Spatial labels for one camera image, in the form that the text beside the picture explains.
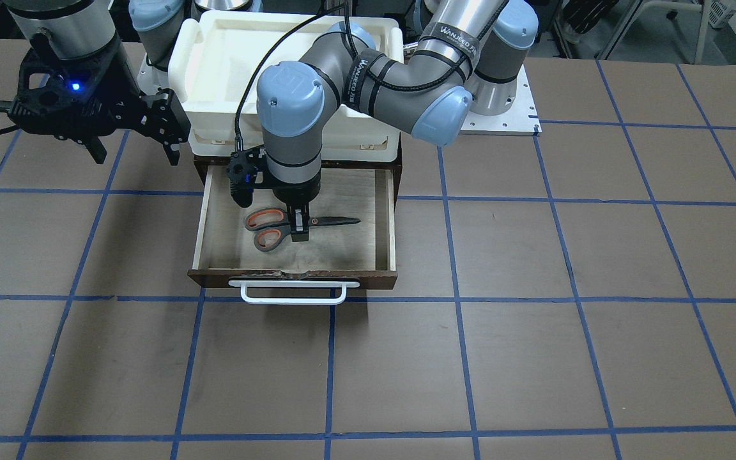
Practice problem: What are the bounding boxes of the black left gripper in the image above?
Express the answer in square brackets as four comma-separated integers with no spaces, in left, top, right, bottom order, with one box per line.
[272,178,321,242]

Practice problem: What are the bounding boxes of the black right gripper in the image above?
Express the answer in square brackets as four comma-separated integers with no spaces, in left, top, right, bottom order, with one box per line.
[8,32,192,166]

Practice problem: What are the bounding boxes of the grey orange scissors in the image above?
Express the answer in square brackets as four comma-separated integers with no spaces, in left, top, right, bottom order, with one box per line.
[245,208,360,252]

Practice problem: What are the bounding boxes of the wooden drawer with white handle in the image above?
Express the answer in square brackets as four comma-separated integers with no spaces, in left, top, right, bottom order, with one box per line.
[188,165,397,299]

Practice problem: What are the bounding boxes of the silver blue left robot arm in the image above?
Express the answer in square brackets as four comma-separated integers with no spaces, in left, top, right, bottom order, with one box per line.
[256,1,539,241]

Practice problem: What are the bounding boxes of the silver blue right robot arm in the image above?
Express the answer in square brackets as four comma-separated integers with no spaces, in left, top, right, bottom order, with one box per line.
[5,1,190,165]

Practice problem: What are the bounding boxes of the dark brown wooden cabinet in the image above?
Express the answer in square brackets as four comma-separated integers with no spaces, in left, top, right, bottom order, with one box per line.
[193,144,403,211]

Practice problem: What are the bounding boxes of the white plastic storage box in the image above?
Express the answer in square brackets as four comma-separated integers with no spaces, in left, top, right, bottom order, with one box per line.
[168,11,405,162]

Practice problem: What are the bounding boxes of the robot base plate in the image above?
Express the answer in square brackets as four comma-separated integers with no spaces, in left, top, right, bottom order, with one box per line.
[137,54,170,95]
[459,66,541,135]

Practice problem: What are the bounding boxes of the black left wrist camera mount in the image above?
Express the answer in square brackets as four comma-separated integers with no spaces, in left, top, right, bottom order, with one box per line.
[227,145,276,208]

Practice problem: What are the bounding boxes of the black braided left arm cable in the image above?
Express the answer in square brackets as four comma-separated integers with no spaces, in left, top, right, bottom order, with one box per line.
[234,0,351,154]

